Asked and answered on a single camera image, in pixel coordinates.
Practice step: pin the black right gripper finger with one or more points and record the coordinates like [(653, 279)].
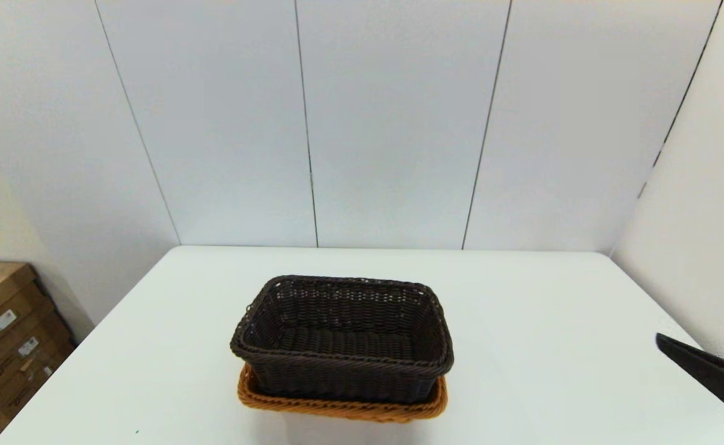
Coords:
[(714, 371)]

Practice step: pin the dark brown wicker basket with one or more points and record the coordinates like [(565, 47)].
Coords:
[(343, 377)]

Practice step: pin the orange wicker basket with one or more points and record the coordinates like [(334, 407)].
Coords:
[(337, 409)]

